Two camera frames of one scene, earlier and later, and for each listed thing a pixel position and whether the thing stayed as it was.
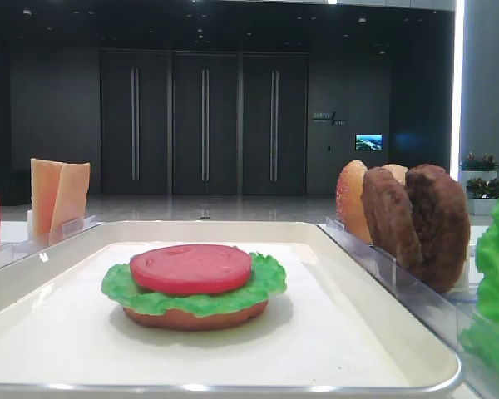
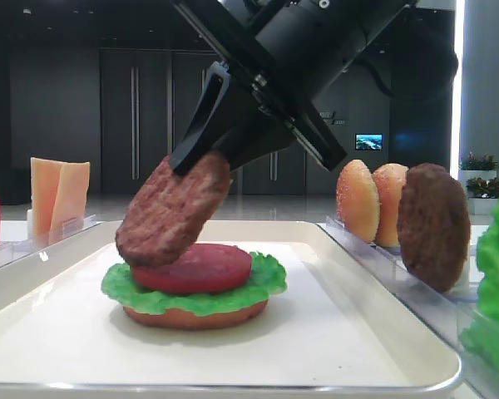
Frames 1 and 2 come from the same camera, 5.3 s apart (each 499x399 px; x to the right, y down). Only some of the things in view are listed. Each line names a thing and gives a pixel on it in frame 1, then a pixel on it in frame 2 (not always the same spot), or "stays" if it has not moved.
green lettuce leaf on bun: x=267 y=281 stays
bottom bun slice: x=228 y=320 stays
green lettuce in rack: x=491 y=335 stays
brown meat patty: x=390 y=218 -> x=171 y=211
